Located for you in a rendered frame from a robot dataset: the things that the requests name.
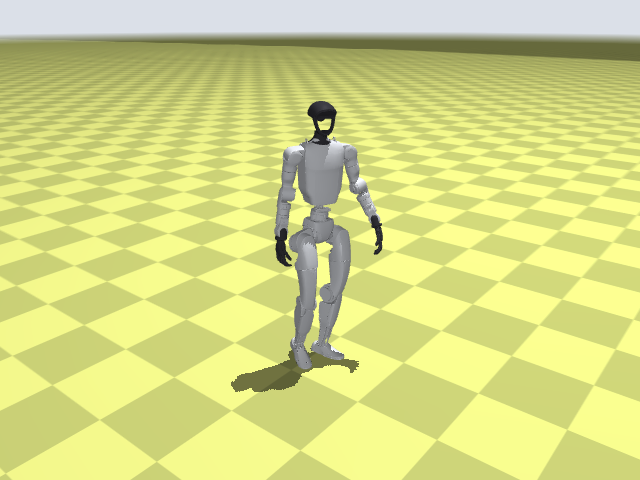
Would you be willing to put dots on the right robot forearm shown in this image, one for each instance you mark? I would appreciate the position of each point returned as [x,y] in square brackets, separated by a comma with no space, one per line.
[282,216]

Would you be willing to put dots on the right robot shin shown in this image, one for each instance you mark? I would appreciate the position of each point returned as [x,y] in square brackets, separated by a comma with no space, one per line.
[303,322]

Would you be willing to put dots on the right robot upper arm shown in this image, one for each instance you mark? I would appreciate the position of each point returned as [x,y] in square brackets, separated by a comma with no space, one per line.
[292,156]

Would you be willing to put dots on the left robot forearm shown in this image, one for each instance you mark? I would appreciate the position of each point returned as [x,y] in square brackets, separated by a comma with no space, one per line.
[367,204]

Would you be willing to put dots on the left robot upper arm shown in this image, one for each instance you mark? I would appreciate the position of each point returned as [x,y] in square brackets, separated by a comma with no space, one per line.
[357,184]

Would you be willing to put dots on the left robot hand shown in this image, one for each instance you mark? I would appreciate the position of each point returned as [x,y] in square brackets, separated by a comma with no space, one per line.
[377,226]

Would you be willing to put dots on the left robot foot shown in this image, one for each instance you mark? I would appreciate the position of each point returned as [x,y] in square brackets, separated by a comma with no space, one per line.
[327,351]

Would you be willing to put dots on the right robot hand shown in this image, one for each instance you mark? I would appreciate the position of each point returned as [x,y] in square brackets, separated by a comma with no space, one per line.
[281,248]

